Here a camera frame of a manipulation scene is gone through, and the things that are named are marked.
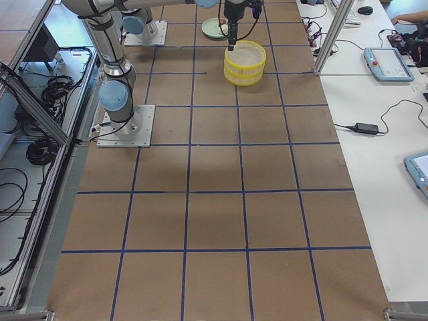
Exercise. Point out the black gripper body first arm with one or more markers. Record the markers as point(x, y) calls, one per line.
point(232, 10)

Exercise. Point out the aluminium frame post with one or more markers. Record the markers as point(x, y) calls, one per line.
point(333, 32)

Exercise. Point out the black computer mouse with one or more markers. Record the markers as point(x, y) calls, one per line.
point(365, 10)

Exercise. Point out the black power adapter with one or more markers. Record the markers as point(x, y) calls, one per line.
point(364, 128)

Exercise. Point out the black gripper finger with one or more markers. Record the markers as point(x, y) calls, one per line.
point(232, 34)

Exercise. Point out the white bun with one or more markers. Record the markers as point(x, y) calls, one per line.
point(224, 28)

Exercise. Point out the yellow steamer layer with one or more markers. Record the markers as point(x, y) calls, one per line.
point(240, 79)
point(246, 55)

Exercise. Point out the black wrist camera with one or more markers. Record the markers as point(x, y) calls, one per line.
point(256, 7)

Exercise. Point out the light green plate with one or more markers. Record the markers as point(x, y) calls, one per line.
point(210, 27)

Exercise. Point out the blue teach pendant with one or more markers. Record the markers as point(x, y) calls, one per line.
point(387, 65)
point(416, 166)

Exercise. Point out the person hand at desk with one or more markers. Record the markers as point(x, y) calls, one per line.
point(396, 19)

